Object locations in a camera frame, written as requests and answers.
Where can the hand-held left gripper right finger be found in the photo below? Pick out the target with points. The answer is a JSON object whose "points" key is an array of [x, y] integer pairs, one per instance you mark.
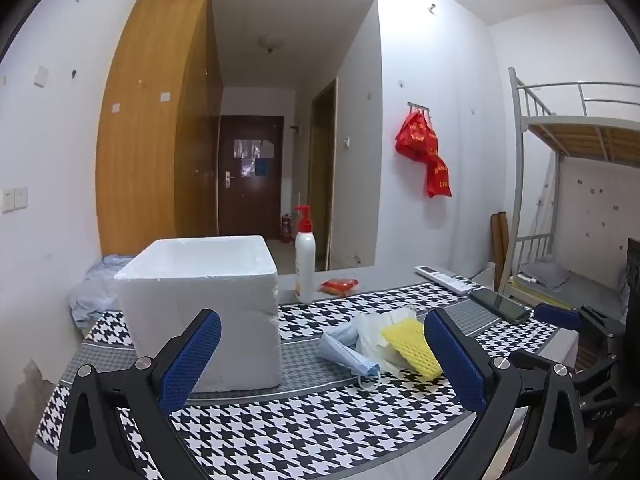
{"points": [[455, 365]]}

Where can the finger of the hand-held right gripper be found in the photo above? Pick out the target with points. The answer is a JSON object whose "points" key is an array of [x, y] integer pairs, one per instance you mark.
{"points": [[557, 316]]}

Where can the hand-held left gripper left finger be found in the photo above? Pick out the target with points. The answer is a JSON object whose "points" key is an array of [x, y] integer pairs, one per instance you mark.
{"points": [[192, 360]]}

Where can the yellow sponge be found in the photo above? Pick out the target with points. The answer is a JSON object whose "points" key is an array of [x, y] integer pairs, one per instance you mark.
{"points": [[410, 345]]}

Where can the white foam box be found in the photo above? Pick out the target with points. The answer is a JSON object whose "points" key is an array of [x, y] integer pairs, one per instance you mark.
{"points": [[225, 320]]}

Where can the white thin sheet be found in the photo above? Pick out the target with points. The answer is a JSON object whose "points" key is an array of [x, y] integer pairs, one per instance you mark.
{"points": [[372, 340]]}

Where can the blue face mask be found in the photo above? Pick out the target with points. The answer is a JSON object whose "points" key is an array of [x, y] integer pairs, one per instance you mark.
{"points": [[345, 352]]}

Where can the grey cloth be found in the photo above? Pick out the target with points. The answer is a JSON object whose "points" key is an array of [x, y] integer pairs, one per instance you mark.
{"points": [[545, 274]]}

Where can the black smartphone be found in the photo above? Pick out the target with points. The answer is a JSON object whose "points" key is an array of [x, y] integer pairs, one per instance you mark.
{"points": [[500, 305]]}

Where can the white remote control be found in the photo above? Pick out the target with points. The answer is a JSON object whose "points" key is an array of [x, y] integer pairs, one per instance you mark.
{"points": [[445, 277]]}

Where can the wooden boards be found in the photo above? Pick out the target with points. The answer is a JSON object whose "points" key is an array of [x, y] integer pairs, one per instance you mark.
{"points": [[500, 240]]}

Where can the light blue cloth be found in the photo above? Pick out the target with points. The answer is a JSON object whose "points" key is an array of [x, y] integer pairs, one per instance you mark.
{"points": [[95, 290]]}

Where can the houndstooth tablecloth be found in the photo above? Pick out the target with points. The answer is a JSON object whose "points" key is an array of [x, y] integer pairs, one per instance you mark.
{"points": [[300, 425]]}

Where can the red snack packet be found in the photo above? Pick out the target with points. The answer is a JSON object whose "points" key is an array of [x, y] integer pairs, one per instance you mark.
{"points": [[339, 286]]}

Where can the white lotion pump bottle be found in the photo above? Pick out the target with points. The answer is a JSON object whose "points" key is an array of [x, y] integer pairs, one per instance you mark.
{"points": [[304, 265]]}

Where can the red fire extinguisher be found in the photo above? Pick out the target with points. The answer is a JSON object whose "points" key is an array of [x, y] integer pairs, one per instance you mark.
{"points": [[286, 230]]}

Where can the dark brown door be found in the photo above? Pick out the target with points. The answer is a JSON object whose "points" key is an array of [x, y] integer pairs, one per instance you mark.
{"points": [[250, 195]]}

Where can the metal bunk bed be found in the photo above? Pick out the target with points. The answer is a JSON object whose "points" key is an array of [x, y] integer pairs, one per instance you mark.
{"points": [[575, 125]]}

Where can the blue paper notice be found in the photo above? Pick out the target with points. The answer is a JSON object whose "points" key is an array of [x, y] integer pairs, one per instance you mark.
{"points": [[260, 168]]}

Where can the white paper notice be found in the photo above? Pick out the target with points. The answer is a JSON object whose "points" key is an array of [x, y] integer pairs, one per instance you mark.
{"points": [[247, 147]]}

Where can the red plastic bag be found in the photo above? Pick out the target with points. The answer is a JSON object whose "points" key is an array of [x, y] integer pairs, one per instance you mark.
{"points": [[417, 137]]}

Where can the wooden wardrobe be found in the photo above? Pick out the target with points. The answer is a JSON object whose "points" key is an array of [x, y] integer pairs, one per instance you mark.
{"points": [[145, 135]]}

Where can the metal wall hook rack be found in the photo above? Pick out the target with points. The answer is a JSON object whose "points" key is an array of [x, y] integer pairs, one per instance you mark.
{"points": [[419, 106]]}

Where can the white switch plate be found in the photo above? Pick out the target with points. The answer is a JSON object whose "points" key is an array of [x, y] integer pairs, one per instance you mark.
{"points": [[41, 76]]}

